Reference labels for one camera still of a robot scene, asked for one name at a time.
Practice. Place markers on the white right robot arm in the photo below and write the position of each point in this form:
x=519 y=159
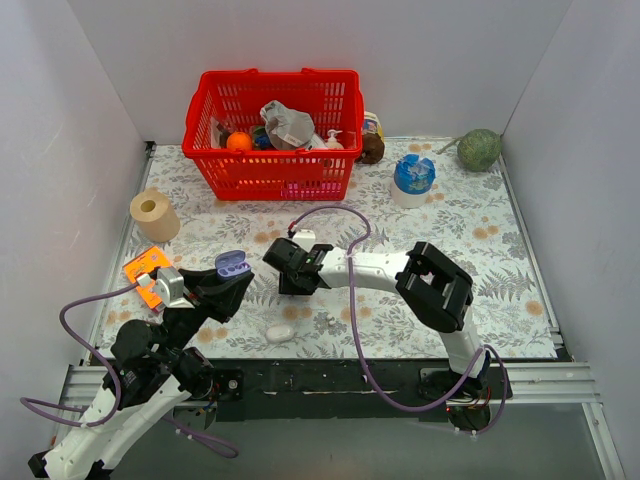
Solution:
x=437 y=291

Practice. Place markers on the orange snack box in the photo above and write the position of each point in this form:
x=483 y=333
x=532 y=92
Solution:
x=148 y=261

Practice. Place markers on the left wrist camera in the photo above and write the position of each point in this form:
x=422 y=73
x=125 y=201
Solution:
x=163 y=287

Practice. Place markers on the purple earbud charging case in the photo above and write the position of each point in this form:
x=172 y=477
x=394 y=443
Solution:
x=231 y=264

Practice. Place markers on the brown jar with label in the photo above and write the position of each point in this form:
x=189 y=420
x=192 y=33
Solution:
x=373 y=146

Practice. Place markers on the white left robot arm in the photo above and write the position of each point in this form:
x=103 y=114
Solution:
x=153 y=370

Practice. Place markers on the beige paper roll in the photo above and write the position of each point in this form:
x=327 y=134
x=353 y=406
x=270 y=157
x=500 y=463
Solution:
x=155 y=216

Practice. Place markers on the orange fruit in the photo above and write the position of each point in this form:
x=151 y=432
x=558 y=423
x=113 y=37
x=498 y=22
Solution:
x=239 y=141

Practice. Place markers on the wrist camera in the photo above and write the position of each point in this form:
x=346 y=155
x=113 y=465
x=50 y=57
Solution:
x=304 y=238
x=163 y=287

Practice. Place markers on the floral table mat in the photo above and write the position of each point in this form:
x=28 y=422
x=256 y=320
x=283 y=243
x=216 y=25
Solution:
x=468 y=216

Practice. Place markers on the green melon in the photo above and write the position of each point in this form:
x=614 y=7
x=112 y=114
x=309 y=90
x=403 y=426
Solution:
x=477 y=150

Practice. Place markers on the red plastic shopping basket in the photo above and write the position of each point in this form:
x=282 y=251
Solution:
x=234 y=98

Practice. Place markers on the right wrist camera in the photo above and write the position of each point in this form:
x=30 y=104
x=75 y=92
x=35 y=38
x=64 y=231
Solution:
x=304 y=238

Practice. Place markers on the blue lidded white jar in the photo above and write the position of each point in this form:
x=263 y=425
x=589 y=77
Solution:
x=412 y=181

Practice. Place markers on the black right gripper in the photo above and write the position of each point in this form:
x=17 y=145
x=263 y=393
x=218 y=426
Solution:
x=293 y=284

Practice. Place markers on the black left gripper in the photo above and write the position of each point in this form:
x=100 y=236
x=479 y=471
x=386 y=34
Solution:
x=201 y=293

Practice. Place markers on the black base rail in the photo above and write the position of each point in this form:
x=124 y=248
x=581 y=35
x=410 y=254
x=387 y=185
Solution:
x=287 y=389

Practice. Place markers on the grey crumpled bag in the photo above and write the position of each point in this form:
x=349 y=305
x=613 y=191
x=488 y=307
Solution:
x=287 y=129

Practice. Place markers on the white pump bottle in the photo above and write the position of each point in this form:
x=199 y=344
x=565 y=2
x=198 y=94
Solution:
x=332 y=141

